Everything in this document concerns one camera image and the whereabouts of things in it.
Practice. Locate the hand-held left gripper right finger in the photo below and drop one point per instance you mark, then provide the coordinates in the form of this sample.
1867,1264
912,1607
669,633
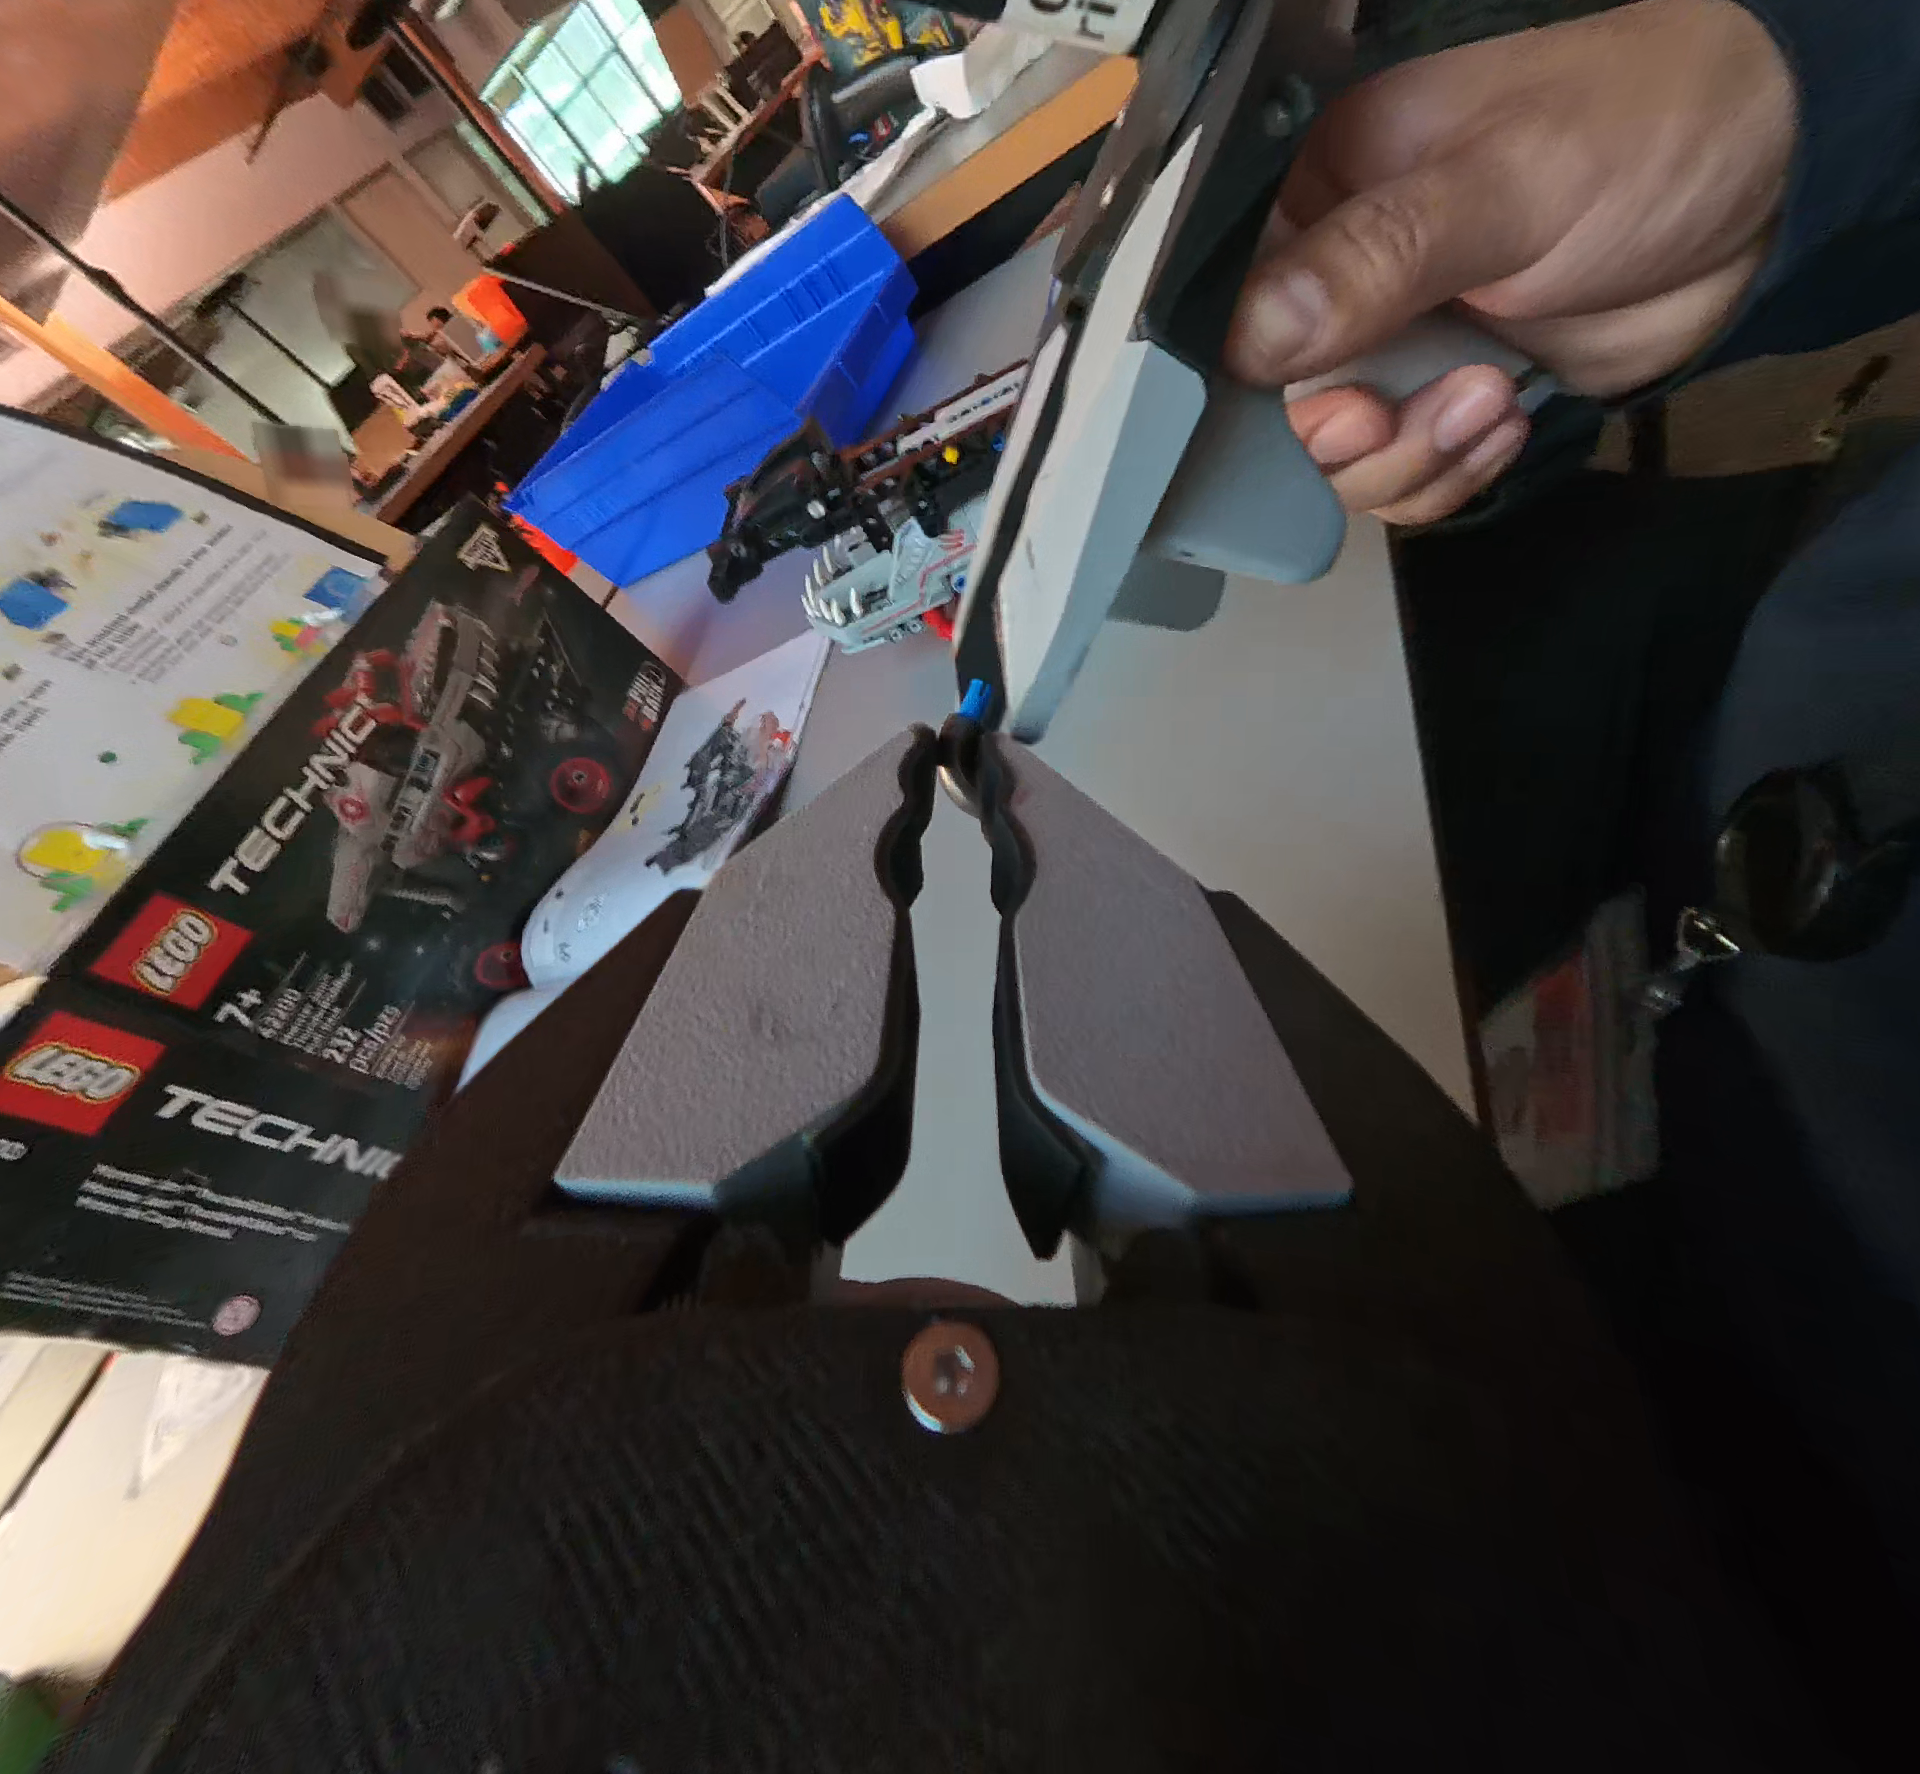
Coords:
1169,1025

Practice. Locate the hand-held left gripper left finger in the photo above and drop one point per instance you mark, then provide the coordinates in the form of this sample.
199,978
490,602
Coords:
750,1009

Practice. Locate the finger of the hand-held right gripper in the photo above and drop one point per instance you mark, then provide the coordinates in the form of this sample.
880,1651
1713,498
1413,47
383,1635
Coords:
1080,498

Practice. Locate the blue lego pin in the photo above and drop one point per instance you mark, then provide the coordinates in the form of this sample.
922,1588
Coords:
975,697

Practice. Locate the grey lego piece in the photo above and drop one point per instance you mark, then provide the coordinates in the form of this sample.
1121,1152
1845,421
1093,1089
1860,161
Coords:
959,783

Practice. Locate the person's right forearm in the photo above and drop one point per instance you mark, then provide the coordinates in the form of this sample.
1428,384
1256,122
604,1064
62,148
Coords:
1858,125

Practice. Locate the white lego instruction booklet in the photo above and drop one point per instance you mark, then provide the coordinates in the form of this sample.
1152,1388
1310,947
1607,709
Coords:
630,889

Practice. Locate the white toothed lego head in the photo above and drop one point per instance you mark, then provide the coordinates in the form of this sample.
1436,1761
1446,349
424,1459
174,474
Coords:
886,598

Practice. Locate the black lego truck chassis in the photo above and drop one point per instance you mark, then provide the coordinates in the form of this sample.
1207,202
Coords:
840,484

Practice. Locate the black lego set box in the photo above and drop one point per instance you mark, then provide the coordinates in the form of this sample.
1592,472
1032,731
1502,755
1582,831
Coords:
301,829

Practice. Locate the person's right hand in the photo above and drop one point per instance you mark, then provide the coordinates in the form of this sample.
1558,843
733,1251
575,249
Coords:
1544,198

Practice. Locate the yellow and black poster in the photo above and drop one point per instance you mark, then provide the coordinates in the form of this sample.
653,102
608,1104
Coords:
854,18

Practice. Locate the crumpled white paper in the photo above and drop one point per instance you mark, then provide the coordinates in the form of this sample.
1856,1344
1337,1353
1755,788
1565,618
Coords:
975,78

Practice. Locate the blue plastic bin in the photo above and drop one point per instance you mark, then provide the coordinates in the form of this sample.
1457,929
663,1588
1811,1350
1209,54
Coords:
660,454
817,289

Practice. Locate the window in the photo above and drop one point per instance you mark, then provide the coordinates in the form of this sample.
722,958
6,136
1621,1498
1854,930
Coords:
585,78

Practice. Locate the orange object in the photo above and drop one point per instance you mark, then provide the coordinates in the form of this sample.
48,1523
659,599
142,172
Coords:
486,300

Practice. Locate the wooden workbench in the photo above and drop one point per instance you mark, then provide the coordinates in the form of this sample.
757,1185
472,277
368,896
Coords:
449,431

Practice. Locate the black badge reel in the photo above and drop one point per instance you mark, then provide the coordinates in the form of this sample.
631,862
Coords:
1800,858

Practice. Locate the clear plastic bag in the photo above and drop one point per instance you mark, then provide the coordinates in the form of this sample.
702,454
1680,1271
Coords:
179,1406

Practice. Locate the illustrated white poster sheet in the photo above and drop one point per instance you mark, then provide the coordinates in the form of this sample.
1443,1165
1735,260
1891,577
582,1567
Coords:
135,559

